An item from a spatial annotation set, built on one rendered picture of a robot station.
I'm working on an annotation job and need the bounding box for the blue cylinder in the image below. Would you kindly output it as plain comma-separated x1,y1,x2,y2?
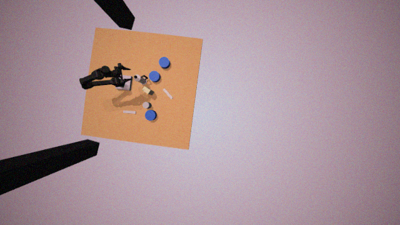
149,71,161,82
145,110,157,121
159,57,170,69

